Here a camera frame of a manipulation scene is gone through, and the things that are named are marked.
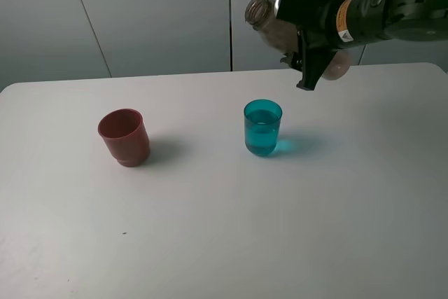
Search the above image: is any clear plastic water bottle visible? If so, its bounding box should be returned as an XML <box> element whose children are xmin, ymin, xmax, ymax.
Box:
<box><xmin>244</xmin><ymin>0</ymin><xmax>351</xmax><ymax>81</ymax></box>

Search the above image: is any red plastic cup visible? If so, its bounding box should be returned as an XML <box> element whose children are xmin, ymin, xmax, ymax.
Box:
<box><xmin>97</xmin><ymin>109</ymin><xmax>151</xmax><ymax>167</ymax></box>

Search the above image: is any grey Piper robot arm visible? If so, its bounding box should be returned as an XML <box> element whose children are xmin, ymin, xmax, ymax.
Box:
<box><xmin>296</xmin><ymin>0</ymin><xmax>447</xmax><ymax>90</ymax></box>

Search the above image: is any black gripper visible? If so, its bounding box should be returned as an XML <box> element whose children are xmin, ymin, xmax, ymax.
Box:
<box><xmin>297</xmin><ymin>0</ymin><xmax>350</xmax><ymax>91</ymax></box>

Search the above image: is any teal transparent cup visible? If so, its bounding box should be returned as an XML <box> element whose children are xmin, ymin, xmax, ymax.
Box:
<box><xmin>244</xmin><ymin>99</ymin><xmax>283</xmax><ymax>156</ymax></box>

